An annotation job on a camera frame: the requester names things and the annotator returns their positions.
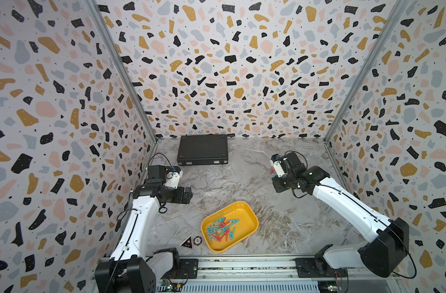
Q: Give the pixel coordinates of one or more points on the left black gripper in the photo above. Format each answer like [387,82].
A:
[185,198]

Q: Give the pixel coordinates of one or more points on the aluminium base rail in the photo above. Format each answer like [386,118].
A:
[272,274]

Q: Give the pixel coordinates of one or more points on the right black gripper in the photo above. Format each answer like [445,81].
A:
[275,180]

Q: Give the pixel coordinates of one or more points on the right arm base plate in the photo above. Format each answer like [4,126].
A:
[307,268]

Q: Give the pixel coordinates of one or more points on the yellow plastic storage tray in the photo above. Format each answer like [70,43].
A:
[244,224]

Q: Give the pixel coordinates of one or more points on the black hard case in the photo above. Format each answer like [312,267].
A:
[199,150]

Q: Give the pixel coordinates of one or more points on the right frame aluminium post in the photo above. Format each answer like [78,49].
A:
[396,12]

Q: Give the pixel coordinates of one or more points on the frame aluminium post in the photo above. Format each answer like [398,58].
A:
[396,12]
[103,32]

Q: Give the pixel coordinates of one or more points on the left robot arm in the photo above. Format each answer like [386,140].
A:
[129,269]

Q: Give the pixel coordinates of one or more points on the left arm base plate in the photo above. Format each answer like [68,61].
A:
[186,269]

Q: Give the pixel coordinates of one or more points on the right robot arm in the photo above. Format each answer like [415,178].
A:
[386,241]

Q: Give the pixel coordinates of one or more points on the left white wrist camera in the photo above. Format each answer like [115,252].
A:
[173,175]

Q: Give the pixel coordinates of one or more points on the red clothespin in tray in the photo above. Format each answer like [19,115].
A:
[223,221]

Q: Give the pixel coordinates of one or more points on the black triangle marker sticker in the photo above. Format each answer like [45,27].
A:
[188,243]

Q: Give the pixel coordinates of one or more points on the left frame aluminium post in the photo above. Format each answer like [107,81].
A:
[103,32]

